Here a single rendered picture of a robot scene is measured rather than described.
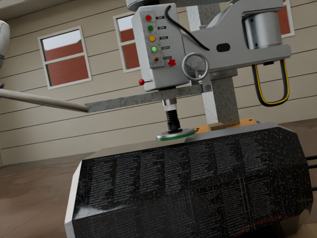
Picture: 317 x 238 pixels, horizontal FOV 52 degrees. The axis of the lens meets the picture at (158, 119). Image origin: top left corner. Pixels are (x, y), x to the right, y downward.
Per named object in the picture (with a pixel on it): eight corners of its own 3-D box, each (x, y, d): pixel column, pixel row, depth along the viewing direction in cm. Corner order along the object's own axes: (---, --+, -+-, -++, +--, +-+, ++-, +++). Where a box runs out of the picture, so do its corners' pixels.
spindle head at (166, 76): (202, 86, 193) (188, 12, 190) (219, 82, 172) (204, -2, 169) (145, 97, 184) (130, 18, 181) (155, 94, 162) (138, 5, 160)
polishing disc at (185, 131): (197, 131, 167) (196, 129, 167) (157, 140, 166) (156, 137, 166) (191, 128, 188) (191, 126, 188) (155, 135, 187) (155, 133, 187)
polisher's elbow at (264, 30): (243, 54, 198) (237, 22, 197) (268, 49, 205) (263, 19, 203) (262, 47, 181) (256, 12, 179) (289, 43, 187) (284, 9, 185)
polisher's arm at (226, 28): (274, 78, 206) (262, 2, 203) (299, 74, 184) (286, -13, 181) (167, 99, 186) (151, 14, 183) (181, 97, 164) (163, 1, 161)
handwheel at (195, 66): (204, 80, 174) (199, 53, 173) (212, 78, 164) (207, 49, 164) (178, 85, 170) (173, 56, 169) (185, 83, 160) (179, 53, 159)
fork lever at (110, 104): (200, 93, 192) (199, 84, 191) (215, 90, 173) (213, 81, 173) (84, 113, 173) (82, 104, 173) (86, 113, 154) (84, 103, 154)
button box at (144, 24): (163, 66, 164) (153, 11, 163) (164, 65, 162) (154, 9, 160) (148, 69, 162) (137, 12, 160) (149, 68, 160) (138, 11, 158)
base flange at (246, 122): (196, 131, 286) (196, 126, 286) (253, 122, 276) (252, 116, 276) (191, 140, 239) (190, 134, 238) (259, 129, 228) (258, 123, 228)
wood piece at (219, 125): (208, 130, 244) (207, 124, 243) (221, 128, 243) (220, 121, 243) (211, 133, 224) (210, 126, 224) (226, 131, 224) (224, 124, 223)
